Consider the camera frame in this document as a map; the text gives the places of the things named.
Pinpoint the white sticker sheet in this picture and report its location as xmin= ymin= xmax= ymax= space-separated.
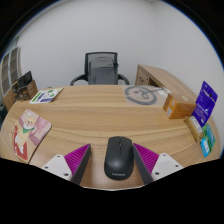
xmin=28 ymin=87 xmax=65 ymax=105

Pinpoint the brown printed cardboard box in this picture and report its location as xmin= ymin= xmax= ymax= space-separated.
xmin=16 ymin=79 xmax=39 ymax=101

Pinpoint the grey backpack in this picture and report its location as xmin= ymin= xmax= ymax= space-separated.
xmin=87 ymin=56 xmax=120 ymax=86

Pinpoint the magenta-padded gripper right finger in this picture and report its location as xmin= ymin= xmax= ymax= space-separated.
xmin=131 ymin=143 xmax=184 ymax=185

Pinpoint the orange-brown cardboard box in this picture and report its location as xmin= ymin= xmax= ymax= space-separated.
xmin=162 ymin=92 xmax=197 ymax=120

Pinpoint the purple card package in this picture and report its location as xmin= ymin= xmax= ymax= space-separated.
xmin=191 ymin=80 xmax=219 ymax=128

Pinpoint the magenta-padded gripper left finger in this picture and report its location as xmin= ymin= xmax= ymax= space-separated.
xmin=40 ymin=143 xmax=92 ymax=185

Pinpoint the small tan box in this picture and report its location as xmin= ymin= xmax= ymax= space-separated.
xmin=184 ymin=115 xmax=205 ymax=142

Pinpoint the wooden side desk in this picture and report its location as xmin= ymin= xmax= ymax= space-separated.
xmin=134 ymin=64 xmax=188 ymax=98

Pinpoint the black mesh office chair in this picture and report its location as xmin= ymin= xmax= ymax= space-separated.
xmin=69 ymin=51 xmax=131 ymax=87

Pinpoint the small brown cardboard box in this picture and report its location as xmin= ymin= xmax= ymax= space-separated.
xmin=11 ymin=81 xmax=20 ymax=96

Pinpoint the wooden shelf unit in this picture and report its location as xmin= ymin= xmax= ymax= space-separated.
xmin=0 ymin=46 xmax=23 ymax=111

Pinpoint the black computer mouse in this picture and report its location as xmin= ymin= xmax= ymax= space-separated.
xmin=103 ymin=135 xmax=135 ymax=181

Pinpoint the black product box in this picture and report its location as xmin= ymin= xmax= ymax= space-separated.
xmin=16 ymin=70 xmax=33 ymax=90

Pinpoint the small blue packet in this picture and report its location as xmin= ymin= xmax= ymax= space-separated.
xmin=199 ymin=137 xmax=212 ymax=158

